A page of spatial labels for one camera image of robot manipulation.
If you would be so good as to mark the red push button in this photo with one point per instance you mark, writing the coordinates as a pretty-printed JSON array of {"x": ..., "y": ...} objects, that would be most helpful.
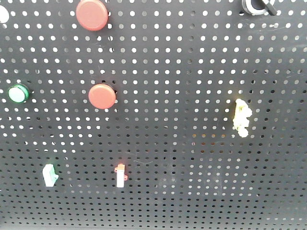
[
  {"x": 92, "y": 14},
  {"x": 102, "y": 96}
]

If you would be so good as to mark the black perforated pegboard panel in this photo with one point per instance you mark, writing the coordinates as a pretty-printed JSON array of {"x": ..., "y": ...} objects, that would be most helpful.
[{"x": 177, "y": 68}]

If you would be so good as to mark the lower red push button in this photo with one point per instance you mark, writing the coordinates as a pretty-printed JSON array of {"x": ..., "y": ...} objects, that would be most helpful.
[{"x": 102, "y": 96}]

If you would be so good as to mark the right white red switch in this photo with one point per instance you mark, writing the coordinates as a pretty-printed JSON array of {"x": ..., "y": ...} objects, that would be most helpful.
[{"x": 120, "y": 175}]

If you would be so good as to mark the yellow toggle lever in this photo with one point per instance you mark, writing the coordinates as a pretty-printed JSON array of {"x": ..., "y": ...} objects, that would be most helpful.
[{"x": 240, "y": 120}]

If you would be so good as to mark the green push button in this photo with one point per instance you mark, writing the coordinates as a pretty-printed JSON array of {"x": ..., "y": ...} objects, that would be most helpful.
[{"x": 18, "y": 93}]

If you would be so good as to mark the middle white green switch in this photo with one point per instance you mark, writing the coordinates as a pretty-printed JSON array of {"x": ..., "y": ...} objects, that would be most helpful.
[{"x": 49, "y": 175}]

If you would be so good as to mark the black rotary selector switch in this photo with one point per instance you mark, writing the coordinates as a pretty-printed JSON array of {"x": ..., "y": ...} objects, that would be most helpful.
[{"x": 259, "y": 7}]

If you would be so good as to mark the white round knob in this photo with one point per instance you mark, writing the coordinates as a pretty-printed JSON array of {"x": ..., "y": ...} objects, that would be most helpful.
[{"x": 4, "y": 14}]

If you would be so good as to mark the upper red push button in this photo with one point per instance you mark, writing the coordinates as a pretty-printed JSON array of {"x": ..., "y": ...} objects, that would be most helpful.
[{"x": 92, "y": 14}]

